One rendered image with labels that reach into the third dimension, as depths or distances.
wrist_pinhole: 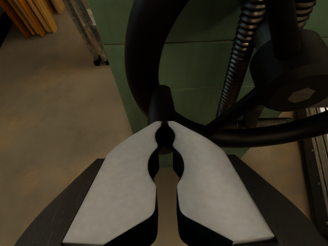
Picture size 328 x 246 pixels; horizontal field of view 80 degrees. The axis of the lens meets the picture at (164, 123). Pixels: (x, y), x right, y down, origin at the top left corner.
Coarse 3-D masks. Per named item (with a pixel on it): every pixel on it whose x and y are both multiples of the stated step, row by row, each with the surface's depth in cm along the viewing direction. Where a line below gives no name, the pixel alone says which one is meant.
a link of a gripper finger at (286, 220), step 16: (240, 160) 9; (240, 176) 8; (256, 176) 8; (256, 192) 7; (272, 192) 7; (272, 208) 7; (288, 208) 7; (272, 224) 6; (288, 224) 6; (304, 224) 6; (288, 240) 6; (304, 240) 6; (320, 240) 6
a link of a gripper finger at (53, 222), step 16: (96, 160) 9; (80, 176) 8; (64, 192) 7; (80, 192) 7; (48, 208) 7; (64, 208) 7; (32, 224) 6; (48, 224) 6; (64, 224) 6; (32, 240) 6; (48, 240) 6
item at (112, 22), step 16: (96, 0) 28; (112, 0) 29; (128, 0) 29; (192, 0) 29; (208, 0) 29; (224, 0) 29; (320, 0) 29; (96, 16) 30; (112, 16) 31; (128, 16) 31; (192, 16) 31; (208, 16) 31; (224, 16) 31; (320, 16) 31; (112, 32) 33; (176, 32) 33; (192, 32) 33; (208, 32) 33; (224, 32) 33; (320, 32) 34
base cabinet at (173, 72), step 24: (120, 48) 36; (168, 48) 36; (192, 48) 36; (216, 48) 36; (120, 72) 41; (168, 72) 41; (192, 72) 41; (216, 72) 41; (120, 96) 48; (192, 96) 48; (216, 96) 48; (240, 96) 48; (144, 120) 57; (192, 120) 58
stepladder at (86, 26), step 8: (64, 0) 98; (72, 0) 97; (80, 0) 102; (72, 8) 104; (80, 8) 101; (72, 16) 105; (80, 16) 104; (88, 16) 109; (80, 24) 111; (88, 24) 109; (80, 32) 113; (96, 32) 117; (88, 40) 120; (96, 40) 117; (88, 48) 123; (96, 56) 129; (104, 56) 127; (96, 64) 132
